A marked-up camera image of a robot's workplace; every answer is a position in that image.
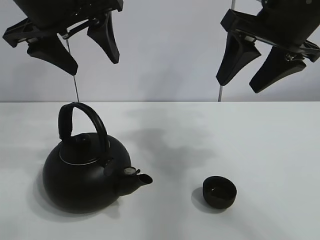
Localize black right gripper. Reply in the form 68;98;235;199
216;0;320;94

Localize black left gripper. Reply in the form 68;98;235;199
2;0;124;76

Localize black round tea kettle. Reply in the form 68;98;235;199
42;102;153;214

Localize small black teacup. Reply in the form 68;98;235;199
202;176;238;210

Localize thin left metal rod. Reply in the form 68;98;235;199
65;39;80;103

